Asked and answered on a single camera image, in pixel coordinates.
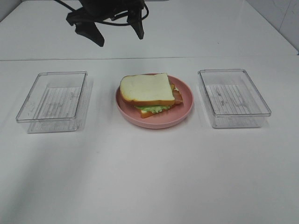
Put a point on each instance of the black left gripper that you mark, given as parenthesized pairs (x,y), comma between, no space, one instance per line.
(106,12)

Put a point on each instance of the bread slice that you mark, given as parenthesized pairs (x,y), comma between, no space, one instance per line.
(145,114)
(147,90)

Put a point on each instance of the green lettuce leaf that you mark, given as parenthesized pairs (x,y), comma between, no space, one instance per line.
(153,109)

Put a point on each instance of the pink wavy bacon strip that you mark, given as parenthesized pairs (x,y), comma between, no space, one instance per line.
(178,97)

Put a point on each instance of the left clear plastic tray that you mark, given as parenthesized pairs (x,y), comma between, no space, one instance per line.
(56,102)

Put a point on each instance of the clear plastic tray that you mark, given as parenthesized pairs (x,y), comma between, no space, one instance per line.
(232,100)
(56,102)

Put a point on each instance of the pink round plate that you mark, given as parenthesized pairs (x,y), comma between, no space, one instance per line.
(161,120)

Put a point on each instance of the right clear plastic tray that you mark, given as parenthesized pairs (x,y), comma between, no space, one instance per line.
(232,100)

